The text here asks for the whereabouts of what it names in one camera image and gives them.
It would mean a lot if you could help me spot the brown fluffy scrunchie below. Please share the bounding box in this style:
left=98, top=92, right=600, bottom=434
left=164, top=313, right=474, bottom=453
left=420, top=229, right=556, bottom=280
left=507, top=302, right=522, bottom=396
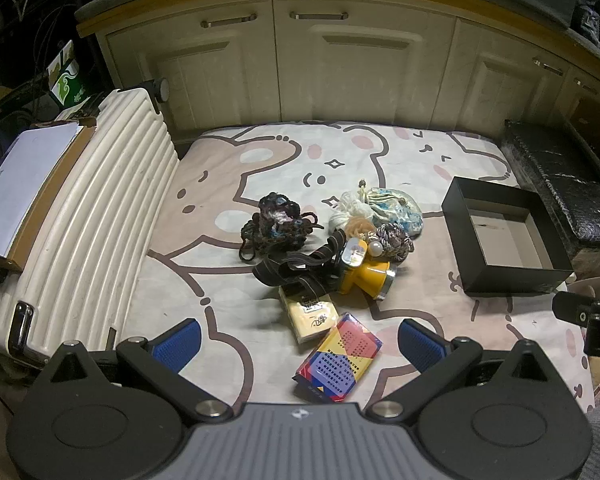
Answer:
left=342, top=215, right=381, bottom=241

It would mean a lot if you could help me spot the black foil-wrapped cushion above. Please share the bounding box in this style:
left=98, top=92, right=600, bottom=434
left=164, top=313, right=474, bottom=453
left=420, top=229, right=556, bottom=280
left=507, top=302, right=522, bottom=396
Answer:
left=500, top=120, right=600, bottom=261

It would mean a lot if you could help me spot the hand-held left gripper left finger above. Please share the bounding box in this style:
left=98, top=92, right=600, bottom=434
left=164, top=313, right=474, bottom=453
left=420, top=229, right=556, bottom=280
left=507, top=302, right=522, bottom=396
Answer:
left=40, top=318, right=234, bottom=426

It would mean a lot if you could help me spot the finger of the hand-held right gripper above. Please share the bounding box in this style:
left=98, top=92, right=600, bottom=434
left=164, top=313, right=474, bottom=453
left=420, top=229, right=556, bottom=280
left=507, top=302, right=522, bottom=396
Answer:
left=552, top=290, right=600, bottom=360

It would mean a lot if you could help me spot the white yarn scrunchie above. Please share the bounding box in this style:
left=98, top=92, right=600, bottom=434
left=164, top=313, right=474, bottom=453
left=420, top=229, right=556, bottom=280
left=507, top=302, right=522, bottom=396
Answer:
left=328, top=191, right=376, bottom=233

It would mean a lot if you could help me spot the green white carton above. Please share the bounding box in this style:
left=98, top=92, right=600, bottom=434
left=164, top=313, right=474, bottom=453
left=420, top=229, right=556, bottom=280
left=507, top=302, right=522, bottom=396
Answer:
left=47, top=40, right=88, bottom=108

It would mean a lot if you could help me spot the black cardboard box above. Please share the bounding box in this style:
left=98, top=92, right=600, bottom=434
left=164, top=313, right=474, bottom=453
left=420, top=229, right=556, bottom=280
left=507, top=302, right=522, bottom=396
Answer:
left=441, top=176, right=576, bottom=297

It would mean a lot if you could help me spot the dark crochet scrunchie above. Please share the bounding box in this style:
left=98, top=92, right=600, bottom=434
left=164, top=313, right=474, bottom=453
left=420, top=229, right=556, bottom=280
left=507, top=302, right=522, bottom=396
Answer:
left=238, top=192, right=326, bottom=263

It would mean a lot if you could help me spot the cream cabinet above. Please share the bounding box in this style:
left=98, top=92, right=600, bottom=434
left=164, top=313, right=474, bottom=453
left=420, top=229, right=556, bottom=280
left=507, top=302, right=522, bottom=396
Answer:
left=75, top=0, right=600, bottom=161

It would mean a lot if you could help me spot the white ribbed suitcase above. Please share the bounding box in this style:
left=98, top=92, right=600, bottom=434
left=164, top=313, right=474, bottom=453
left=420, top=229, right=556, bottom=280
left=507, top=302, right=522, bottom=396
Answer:
left=0, top=77, right=181, bottom=368

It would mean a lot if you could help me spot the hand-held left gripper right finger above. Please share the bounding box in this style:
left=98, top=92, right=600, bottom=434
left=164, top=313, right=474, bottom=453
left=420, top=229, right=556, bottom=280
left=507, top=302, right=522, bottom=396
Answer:
left=366, top=318, right=561, bottom=426

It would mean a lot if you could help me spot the brown cardboard box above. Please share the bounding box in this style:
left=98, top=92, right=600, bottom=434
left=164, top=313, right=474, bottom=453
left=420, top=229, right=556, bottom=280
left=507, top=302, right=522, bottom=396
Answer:
left=0, top=116, right=98, bottom=273

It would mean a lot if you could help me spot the purple white braided scrunchie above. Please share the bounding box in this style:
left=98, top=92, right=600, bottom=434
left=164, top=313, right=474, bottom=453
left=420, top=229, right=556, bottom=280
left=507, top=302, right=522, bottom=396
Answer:
left=375, top=222, right=415, bottom=263

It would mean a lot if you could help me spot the blue white floral pouch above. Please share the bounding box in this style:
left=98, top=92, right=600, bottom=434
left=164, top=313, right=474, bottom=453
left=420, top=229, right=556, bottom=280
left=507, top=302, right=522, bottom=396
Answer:
left=355, top=180, right=425, bottom=238

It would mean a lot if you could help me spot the colourful patterned card box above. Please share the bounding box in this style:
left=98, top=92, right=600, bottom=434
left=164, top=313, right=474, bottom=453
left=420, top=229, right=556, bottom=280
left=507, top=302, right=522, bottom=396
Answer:
left=292, top=312, right=383, bottom=403

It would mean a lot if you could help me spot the yellow headlamp with black strap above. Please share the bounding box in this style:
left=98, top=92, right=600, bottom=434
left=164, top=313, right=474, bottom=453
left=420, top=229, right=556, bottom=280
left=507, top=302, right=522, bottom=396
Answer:
left=252, top=229, right=398, bottom=303

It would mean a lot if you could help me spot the bear printed blanket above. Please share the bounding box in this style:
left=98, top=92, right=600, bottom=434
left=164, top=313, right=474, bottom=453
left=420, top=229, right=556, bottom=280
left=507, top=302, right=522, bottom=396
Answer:
left=122, top=121, right=596, bottom=413

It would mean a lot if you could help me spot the cream cabinet door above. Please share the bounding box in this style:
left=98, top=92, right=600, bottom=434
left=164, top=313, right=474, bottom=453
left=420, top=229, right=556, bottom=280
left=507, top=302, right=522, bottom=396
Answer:
left=105, top=2, right=281, bottom=128
left=272, top=0, right=456, bottom=131
left=430, top=20, right=573, bottom=148

